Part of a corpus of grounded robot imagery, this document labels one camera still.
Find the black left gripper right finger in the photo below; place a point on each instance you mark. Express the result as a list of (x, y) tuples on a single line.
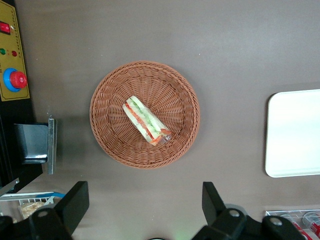
[(212, 202)]

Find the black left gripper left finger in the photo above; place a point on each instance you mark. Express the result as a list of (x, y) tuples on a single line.
[(72, 202)]

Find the plastic-wrapped sandwich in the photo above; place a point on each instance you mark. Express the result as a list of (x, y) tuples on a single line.
[(142, 117)]

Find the white plastic tray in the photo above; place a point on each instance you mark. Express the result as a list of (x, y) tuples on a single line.
[(292, 132)]

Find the round brown wicker basket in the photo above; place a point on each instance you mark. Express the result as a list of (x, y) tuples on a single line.
[(170, 100)]

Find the bagged bread snack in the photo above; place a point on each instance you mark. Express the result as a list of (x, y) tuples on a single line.
[(30, 208)]

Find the clear acrylic display rack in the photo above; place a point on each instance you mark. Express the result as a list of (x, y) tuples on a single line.
[(272, 213)]

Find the dark grey metal block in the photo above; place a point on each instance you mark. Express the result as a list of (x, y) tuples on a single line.
[(31, 140)]

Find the red drink can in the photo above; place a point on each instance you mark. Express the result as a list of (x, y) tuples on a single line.
[(298, 226), (313, 222)]

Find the red emergency stop button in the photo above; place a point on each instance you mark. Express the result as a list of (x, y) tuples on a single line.
[(17, 80)]

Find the red indicator light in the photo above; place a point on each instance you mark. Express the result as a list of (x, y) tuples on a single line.
[(14, 53)]

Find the green indicator light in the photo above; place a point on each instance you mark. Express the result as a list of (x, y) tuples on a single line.
[(2, 51)]

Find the yellow control panel plate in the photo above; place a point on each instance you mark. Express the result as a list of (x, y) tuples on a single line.
[(18, 37)]

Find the silver metal bracket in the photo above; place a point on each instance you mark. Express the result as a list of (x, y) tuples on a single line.
[(51, 145)]

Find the red rocker switch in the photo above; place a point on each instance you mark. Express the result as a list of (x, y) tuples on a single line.
[(4, 28)]

